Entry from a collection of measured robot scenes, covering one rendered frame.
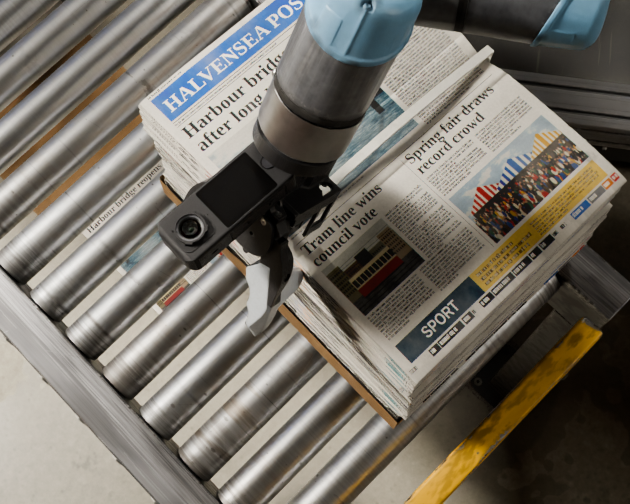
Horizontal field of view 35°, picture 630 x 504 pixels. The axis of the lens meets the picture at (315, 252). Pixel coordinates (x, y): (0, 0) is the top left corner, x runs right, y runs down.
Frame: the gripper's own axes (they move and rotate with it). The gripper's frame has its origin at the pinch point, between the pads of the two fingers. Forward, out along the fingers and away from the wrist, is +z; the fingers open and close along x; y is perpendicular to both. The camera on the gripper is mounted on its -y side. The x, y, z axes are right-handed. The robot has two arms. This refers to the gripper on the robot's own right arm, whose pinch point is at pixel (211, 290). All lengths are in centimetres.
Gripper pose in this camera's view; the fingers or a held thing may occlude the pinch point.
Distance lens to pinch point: 91.7
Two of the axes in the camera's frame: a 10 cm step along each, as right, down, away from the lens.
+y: 6.3, -4.1, 6.6
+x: -6.9, -6.9, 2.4
